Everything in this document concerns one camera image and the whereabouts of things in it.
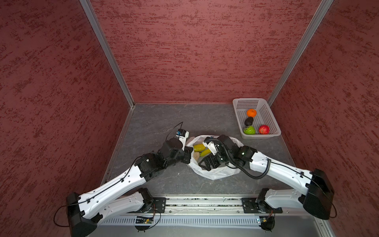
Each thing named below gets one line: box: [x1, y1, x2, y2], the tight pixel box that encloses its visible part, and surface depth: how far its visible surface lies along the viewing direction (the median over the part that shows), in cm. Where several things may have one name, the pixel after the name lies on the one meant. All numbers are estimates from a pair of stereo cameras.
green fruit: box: [243, 125, 257, 135], surface depth 99 cm
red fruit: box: [258, 124, 270, 135], surface depth 101 cm
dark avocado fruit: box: [244, 116, 254, 126], surface depth 107 cm
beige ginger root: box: [193, 151, 200, 162], surface depth 89 cm
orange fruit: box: [246, 108, 258, 119], surface depth 112 cm
